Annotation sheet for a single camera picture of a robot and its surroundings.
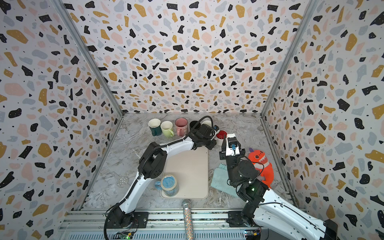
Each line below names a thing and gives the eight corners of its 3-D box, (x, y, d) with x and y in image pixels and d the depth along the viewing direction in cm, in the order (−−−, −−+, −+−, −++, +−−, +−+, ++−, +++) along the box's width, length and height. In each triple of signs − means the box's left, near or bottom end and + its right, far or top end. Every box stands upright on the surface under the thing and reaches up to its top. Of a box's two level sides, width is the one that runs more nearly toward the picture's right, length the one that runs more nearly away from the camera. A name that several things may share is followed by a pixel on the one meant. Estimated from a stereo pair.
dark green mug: (153, 140, 107) (149, 131, 99) (151, 129, 114) (147, 119, 105) (164, 137, 109) (161, 128, 100) (162, 127, 115) (159, 117, 107)
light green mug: (162, 139, 109) (159, 130, 101) (164, 130, 114) (161, 120, 106) (173, 139, 109) (171, 130, 101) (174, 130, 114) (172, 120, 106)
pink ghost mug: (175, 141, 107) (173, 131, 98) (177, 127, 115) (175, 117, 107) (187, 141, 107) (186, 131, 98) (188, 127, 116) (187, 117, 107)
